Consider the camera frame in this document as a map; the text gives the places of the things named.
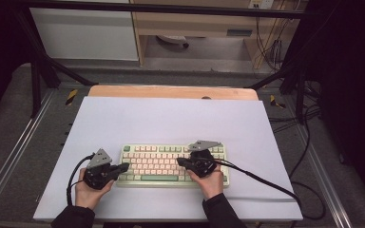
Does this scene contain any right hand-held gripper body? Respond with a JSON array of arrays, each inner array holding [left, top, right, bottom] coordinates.
[[186, 140, 222, 179]]

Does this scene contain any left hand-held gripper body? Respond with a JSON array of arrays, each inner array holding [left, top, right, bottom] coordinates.
[[83, 148, 122, 190]]

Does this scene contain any green and cream keyboard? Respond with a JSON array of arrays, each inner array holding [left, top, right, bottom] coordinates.
[[116, 142, 231, 188]]

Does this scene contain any person's left hand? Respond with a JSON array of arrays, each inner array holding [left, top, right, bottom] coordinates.
[[74, 167, 115, 211]]

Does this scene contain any person's right hand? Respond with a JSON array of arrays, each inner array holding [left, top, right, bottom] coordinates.
[[185, 167, 225, 200]]

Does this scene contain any wooden table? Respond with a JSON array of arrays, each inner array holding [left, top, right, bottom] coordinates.
[[87, 85, 259, 102]]

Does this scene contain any yellow and black tape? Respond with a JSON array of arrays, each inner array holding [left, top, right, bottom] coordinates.
[[269, 94, 286, 109], [65, 88, 79, 106]]

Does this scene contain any black metal stand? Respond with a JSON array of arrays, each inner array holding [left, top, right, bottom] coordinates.
[[248, 18, 322, 125], [13, 9, 98, 120]]

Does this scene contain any white chair base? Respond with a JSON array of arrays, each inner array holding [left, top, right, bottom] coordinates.
[[156, 34, 190, 49]]

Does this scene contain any white cabinet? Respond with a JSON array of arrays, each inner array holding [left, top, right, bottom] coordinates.
[[29, 8, 140, 62]]

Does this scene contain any wooden desk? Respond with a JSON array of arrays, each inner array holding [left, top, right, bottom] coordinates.
[[129, 0, 308, 69]]

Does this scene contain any black metal crossbar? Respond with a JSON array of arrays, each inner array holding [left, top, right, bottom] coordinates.
[[15, 1, 317, 20]]

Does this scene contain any white power strip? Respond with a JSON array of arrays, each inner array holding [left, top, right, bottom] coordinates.
[[248, 0, 274, 10]]

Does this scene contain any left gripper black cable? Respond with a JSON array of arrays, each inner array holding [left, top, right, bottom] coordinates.
[[66, 153, 95, 207]]

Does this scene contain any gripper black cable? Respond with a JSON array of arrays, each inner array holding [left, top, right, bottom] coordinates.
[[66, 153, 95, 207], [215, 158, 327, 221]]

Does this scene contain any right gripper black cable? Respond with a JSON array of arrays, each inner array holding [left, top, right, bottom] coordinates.
[[215, 158, 327, 221]]

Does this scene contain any aluminium rail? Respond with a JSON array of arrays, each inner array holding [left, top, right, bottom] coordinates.
[[293, 126, 353, 228], [0, 89, 56, 217]]

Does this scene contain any black floor cable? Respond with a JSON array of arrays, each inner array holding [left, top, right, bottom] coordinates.
[[267, 82, 322, 179]]

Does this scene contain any hanging cable bundle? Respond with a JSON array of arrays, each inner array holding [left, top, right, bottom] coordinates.
[[255, 15, 287, 72]]

